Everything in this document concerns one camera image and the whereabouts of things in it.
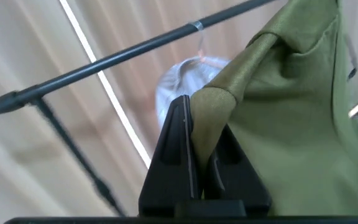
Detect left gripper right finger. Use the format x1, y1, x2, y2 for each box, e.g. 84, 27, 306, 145
203, 124, 272, 218

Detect pale grey shorts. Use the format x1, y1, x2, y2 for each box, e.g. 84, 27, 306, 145
155, 55, 231, 130

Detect beige curtain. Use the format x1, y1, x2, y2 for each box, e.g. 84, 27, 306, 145
0, 0, 358, 218

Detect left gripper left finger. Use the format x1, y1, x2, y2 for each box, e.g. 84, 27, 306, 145
138, 95, 203, 218

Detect green garment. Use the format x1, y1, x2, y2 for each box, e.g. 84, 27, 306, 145
190, 0, 358, 217

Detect black clothes rack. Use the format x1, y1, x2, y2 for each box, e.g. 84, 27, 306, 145
0, 0, 276, 218

